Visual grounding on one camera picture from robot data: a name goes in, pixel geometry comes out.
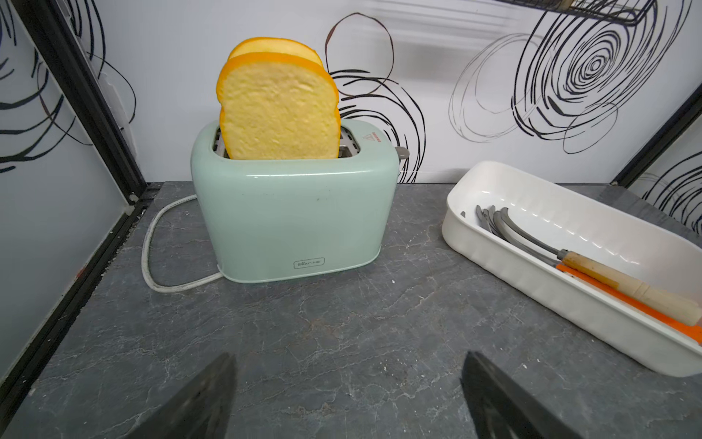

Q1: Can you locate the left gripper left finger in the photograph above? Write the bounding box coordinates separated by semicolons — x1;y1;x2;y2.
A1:
128;353;238;438

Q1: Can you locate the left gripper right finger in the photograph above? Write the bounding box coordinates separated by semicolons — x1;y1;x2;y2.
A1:
460;351;580;438

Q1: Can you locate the orange handle sickle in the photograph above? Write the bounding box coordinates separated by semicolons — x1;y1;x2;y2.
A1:
490;207;702;346

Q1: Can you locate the white rectangular storage box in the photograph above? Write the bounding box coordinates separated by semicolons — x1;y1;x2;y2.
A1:
442;161;701;377

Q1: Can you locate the mint green toaster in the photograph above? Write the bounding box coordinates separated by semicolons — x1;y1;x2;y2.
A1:
190;120;400;284

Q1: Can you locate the front yellow toast slice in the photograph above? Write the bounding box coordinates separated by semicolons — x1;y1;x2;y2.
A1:
216;52;341;160

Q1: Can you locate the yellow toast slice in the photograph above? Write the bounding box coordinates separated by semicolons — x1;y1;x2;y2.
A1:
216;52;341;160
229;38;324;67

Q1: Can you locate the rear yellow toast slice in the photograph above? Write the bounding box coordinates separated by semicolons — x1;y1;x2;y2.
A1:
229;38;324;67

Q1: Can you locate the white toaster power cord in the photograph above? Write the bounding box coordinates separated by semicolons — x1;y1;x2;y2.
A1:
141;193;225;294

